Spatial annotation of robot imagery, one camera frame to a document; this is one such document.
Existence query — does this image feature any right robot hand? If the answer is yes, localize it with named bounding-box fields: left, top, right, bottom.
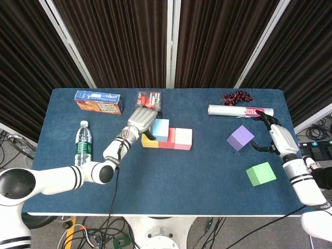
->
left=250, top=111, right=299, bottom=157

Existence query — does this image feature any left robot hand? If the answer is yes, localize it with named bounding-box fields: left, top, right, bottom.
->
left=127, top=106, right=164, bottom=141

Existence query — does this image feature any light blue cube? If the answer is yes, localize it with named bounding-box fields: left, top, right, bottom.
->
left=150, top=118, right=170, bottom=143

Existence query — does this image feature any yellow cube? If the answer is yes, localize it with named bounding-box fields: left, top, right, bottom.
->
left=141, top=133, right=159, bottom=148

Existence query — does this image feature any orange cube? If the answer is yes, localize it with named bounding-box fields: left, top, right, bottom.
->
left=158, top=127, right=177, bottom=149

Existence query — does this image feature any purple cube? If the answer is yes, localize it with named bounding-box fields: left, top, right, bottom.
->
left=226, top=124, right=255, bottom=152

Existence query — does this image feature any pink cube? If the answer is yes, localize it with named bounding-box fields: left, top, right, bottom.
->
left=174, top=128, right=193, bottom=151

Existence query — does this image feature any green cube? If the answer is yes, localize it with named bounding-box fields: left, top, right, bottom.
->
left=245, top=161, right=277, bottom=187

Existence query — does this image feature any clear box with red item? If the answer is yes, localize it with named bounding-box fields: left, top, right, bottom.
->
left=135, top=90, right=163, bottom=115

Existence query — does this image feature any black power strip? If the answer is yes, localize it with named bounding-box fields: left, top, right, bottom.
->
left=298, top=141, right=332, bottom=149

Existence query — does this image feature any white sneaker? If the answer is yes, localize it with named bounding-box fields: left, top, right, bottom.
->
left=302, top=155, right=319, bottom=170

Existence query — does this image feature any blue orange snack box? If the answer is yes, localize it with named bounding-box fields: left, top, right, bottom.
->
left=74, top=90, right=123, bottom=115

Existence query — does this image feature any black trouser leg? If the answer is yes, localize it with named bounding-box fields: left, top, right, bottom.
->
left=310, top=167, right=332, bottom=190

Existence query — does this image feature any clear water bottle green label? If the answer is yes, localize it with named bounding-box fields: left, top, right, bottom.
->
left=74, top=120, right=93, bottom=168

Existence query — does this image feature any dark red grape bunch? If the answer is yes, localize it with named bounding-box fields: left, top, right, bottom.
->
left=220, top=90, right=254, bottom=106

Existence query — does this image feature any plastic food wrap roll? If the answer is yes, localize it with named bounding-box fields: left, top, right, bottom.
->
left=207, top=104, right=274, bottom=120

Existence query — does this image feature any blue table cloth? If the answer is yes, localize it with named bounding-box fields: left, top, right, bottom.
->
left=19, top=88, right=313, bottom=215

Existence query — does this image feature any brown pleated partition panel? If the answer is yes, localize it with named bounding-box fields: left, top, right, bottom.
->
left=0, top=0, right=90, bottom=142
left=53, top=0, right=168, bottom=89
left=175, top=0, right=281, bottom=89
left=240, top=0, right=332, bottom=125

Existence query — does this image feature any chrome metal stand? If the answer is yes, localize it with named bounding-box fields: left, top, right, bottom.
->
left=7, top=134, right=36, bottom=160

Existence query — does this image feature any green electronic device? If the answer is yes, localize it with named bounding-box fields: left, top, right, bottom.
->
left=113, top=236, right=129, bottom=248

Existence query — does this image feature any black coiled cable pile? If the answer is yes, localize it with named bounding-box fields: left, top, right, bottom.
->
left=306, top=116, right=332, bottom=142

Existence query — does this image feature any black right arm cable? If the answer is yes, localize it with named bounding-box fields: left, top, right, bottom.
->
left=230, top=204, right=307, bottom=238

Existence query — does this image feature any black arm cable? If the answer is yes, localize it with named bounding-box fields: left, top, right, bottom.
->
left=106, top=140, right=125, bottom=224
left=230, top=204, right=307, bottom=238

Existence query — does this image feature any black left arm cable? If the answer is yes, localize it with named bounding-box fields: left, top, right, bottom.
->
left=106, top=140, right=125, bottom=224

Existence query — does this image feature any white table pedestal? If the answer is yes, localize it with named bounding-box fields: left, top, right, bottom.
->
left=124, top=216, right=198, bottom=249

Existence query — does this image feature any tangled floor cable bundle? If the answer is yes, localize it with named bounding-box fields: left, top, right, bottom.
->
left=57, top=216, right=135, bottom=249

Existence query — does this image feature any black curved hose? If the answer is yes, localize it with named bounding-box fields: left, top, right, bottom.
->
left=22, top=214, right=54, bottom=230

